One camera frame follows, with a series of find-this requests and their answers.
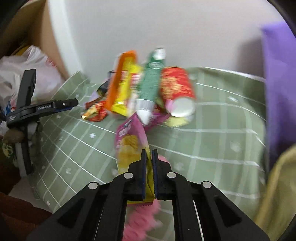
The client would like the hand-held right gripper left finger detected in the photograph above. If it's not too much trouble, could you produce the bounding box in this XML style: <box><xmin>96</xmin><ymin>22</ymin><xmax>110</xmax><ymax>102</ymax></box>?
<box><xmin>26</xmin><ymin>149</ymin><xmax>147</xmax><ymax>241</ymax></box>

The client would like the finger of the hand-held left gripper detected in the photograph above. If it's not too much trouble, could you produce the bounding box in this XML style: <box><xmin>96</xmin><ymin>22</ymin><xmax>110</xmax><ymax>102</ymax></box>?
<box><xmin>35</xmin><ymin>98</ymin><xmax>79</xmax><ymax>116</ymax></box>

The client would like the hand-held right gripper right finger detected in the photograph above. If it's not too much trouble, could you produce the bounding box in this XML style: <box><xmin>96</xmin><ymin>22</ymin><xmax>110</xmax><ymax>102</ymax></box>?
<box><xmin>152</xmin><ymin>149</ymin><xmax>270</xmax><ymax>241</ymax></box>

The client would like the pink potato chip packet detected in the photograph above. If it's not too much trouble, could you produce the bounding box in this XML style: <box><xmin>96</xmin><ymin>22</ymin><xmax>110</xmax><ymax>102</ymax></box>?
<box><xmin>114</xmin><ymin>113</ymin><xmax>155</xmax><ymax>205</ymax></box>

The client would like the small red snack packet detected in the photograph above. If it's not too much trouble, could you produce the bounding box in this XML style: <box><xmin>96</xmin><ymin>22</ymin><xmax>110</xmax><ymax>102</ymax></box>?
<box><xmin>81</xmin><ymin>101</ymin><xmax>109</xmax><ymax>122</ymax></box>

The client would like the orange and yellow snack packet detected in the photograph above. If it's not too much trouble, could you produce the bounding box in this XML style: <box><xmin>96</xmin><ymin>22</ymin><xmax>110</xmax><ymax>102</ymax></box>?
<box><xmin>103</xmin><ymin>50</ymin><xmax>142</xmax><ymax>116</ymax></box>

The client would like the yellow plastic bag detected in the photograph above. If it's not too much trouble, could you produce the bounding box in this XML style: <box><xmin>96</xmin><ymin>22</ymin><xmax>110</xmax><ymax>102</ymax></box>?
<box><xmin>253</xmin><ymin>144</ymin><xmax>296</xmax><ymax>241</ymax></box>

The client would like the white plastic bag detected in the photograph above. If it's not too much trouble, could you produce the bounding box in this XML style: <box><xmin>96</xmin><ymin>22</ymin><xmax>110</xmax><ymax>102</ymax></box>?
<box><xmin>0</xmin><ymin>45</ymin><xmax>65</xmax><ymax>121</ymax></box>

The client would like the pink caterpillar toy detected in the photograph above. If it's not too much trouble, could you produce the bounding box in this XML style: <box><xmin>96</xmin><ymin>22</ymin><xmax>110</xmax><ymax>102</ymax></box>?
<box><xmin>122</xmin><ymin>155</ymin><xmax>167</xmax><ymax>241</ymax></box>

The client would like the black object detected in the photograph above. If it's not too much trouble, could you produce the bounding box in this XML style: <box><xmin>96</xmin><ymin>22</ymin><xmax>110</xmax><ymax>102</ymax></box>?
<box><xmin>97</xmin><ymin>70</ymin><xmax>116</xmax><ymax>93</ymax></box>

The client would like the magenta snack packet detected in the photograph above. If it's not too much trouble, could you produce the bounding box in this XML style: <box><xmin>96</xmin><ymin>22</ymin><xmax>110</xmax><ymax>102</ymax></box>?
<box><xmin>143</xmin><ymin>112</ymin><xmax>171</xmax><ymax>130</ymax></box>

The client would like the green checked tablecloth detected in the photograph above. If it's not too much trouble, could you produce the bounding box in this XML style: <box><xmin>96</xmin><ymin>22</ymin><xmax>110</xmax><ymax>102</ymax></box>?
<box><xmin>30</xmin><ymin>67</ymin><xmax>269</xmax><ymax>214</ymax></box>

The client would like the cardboard box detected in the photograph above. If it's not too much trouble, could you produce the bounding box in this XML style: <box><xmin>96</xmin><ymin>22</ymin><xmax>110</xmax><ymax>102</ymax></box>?
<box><xmin>0</xmin><ymin>0</ymin><xmax>70</xmax><ymax>77</ymax></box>

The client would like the green tube with white cap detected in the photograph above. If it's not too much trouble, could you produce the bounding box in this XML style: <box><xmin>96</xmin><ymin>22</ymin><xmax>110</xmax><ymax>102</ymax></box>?
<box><xmin>135</xmin><ymin>47</ymin><xmax>167</xmax><ymax>126</ymax></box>

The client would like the red patterned can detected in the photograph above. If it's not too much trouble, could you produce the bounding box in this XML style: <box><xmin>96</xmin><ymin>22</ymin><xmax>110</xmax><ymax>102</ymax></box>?
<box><xmin>159</xmin><ymin>66</ymin><xmax>197</xmax><ymax>117</ymax></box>

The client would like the purple cloth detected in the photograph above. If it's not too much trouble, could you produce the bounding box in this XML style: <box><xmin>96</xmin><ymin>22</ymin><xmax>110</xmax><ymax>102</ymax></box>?
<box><xmin>261</xmin><ymin>22</ymin><xmax>296</xmax><ymax>167</ymax></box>

